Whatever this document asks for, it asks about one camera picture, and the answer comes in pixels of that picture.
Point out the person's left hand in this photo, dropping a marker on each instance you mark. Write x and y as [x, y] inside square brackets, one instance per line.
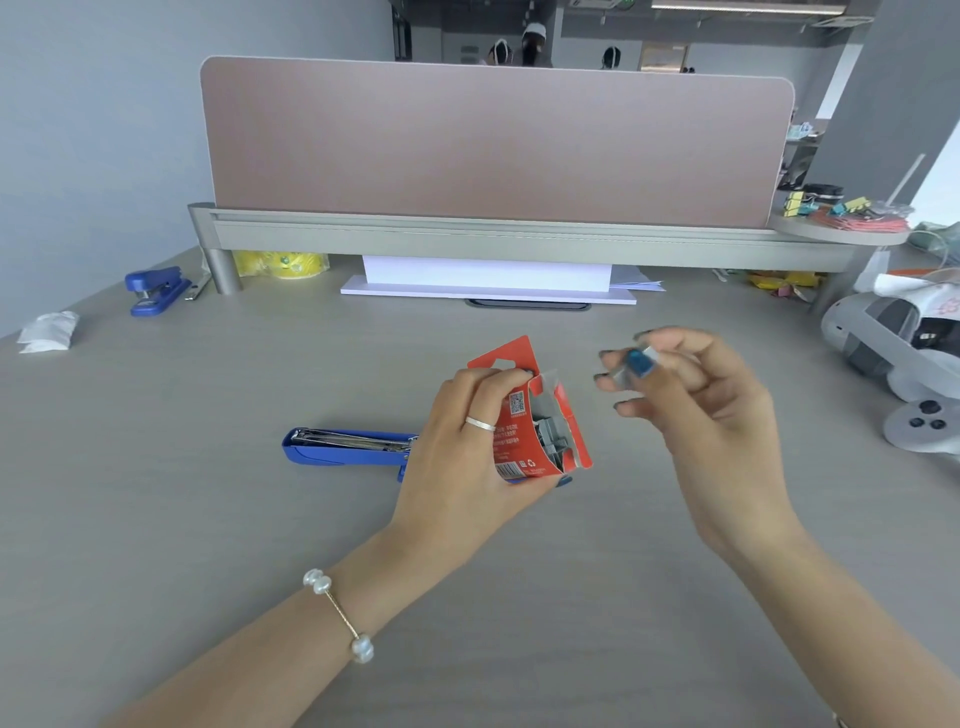
[442, 465]

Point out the person's left thumb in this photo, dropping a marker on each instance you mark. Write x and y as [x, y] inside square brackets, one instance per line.
[544, 484]

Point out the clear plastic bag with straw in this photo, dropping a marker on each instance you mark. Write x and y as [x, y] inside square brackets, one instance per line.
[904, 191]

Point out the white VR headset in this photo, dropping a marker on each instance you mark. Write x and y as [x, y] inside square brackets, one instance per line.
[877, 334]

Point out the black round case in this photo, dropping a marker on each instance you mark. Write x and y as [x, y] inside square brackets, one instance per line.
[823, 192]

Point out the person's right forearm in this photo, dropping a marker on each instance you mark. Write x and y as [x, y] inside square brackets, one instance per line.
[840, 630]

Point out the grey desk riser shelf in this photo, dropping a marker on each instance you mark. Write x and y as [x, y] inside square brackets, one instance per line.
[480, 238]

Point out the yellow sticky notes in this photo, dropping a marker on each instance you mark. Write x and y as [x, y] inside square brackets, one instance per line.
[784, 282]

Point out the red staple package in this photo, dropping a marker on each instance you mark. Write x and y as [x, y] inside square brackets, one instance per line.
[521, 356]

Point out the person's right hand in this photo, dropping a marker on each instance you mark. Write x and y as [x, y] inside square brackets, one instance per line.
[731, 442]

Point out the person's right thumb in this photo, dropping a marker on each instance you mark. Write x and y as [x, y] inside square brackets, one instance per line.
[660, 375]

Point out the white paper stack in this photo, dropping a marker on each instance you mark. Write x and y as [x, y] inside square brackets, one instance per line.
[487, 279]

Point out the silver staple strip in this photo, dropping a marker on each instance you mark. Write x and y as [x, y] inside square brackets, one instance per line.
[621, 371]

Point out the white VR controller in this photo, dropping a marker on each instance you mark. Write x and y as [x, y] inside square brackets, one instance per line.
[922, 427]

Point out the loose white paper sheets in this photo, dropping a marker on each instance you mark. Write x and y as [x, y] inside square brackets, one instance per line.
[637, 281]

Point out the grey staples in package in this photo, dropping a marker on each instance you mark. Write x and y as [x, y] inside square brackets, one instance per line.
[553, 439]

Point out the white bag with red print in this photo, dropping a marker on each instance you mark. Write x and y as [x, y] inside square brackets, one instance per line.
[926, 283]

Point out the ceiling light strip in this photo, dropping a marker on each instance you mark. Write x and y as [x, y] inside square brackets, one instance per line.
[750, 7]

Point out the yellow tape roll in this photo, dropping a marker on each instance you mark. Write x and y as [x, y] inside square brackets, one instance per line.
[289, 264]

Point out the small blue stapler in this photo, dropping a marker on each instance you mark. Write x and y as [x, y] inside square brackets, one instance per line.
[154, 289]

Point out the yellow binder clip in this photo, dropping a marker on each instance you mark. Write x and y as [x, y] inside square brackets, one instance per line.
[793, 204]

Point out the pink desk divider panel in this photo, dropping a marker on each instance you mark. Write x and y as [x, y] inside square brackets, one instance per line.
[495, 142]

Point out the open blue stapler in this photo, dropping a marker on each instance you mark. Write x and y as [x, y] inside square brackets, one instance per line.
[337, 448]

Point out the pile of coloured clips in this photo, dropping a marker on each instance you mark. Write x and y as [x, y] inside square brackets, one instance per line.
[859, 216]

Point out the person's left forearm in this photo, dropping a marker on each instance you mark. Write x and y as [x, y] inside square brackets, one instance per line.
[300, 652]

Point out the white crumpled packet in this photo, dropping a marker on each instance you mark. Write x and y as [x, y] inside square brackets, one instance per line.
[49, 331]

